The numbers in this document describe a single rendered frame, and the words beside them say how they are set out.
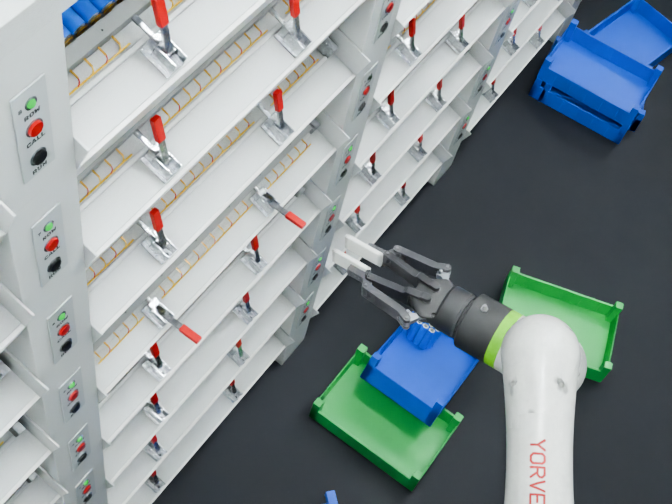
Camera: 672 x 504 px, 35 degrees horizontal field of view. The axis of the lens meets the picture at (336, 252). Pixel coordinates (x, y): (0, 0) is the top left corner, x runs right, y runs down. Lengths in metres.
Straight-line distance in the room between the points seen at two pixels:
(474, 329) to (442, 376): 1.04
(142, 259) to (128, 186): 0.20
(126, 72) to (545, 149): 2.15
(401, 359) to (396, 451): 0.22
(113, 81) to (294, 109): 0.55
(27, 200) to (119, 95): 0.16
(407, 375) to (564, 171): 0.86
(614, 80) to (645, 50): 0.27
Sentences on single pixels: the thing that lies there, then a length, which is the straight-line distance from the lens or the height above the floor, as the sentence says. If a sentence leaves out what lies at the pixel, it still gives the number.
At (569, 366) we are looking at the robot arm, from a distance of 1.48.
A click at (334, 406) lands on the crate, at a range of 2.62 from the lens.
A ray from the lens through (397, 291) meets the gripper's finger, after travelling 1.68.
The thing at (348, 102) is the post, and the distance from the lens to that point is 1.78.
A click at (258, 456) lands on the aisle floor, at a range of 2.55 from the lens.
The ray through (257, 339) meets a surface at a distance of 2.32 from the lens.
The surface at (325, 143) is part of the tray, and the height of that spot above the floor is 0.91.
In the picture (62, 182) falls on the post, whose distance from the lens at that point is 1.09.
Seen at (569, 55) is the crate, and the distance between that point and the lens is 3.31.
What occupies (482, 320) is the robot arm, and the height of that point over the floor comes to 1.01.
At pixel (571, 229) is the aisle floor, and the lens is 3.04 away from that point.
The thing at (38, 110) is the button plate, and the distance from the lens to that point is 0.97.
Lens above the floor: 2.39
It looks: 58 degrees down
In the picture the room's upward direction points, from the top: 17 degrees clockwise
